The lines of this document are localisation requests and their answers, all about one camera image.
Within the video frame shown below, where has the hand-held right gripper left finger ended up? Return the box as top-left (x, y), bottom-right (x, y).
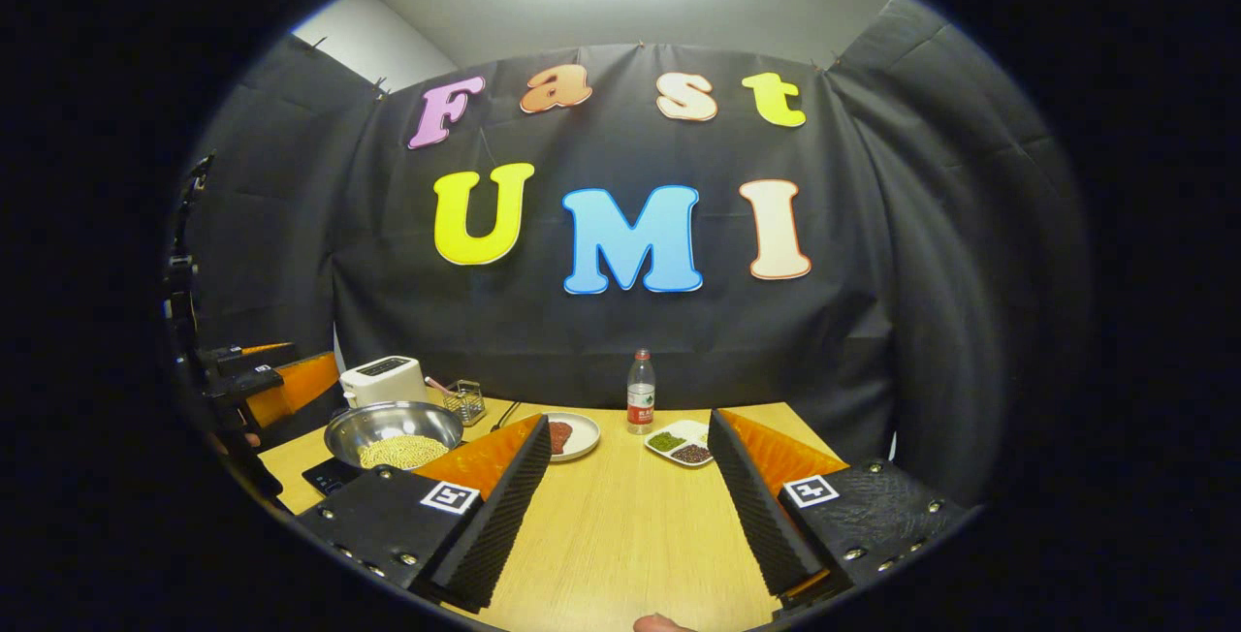
top-left (296, 414), bottom-right (554, 614)

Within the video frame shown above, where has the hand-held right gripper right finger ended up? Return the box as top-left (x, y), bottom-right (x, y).
top-left (706, 409), bottom-right (971, 609)

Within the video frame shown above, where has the white toaster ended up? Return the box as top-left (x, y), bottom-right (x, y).
top-left (339, 356), bottom-right (430, 410)

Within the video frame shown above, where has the white divided bean dish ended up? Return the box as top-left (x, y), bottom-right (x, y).
top-left (645, 419), bottom-right (718, 468)

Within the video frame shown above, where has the steel pot with soybeans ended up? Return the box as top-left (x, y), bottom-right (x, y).
top-left (324, 400), bottom-right (464, 471)

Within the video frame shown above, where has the wire mesh basket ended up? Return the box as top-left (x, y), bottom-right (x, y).
top-left (444, 380), bottom-right (488, 427)

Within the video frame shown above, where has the white round plate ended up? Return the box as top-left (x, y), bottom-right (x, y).
top-left (546, 412), bottom-right (601, 463)

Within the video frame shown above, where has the black induction cooktop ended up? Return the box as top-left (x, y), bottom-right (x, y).
top-left (302, 456), bottom-right (369, 497)

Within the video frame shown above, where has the clear plastic water bottle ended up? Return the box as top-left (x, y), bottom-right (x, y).
top-left (626, 349), bottom-right (656, 435)

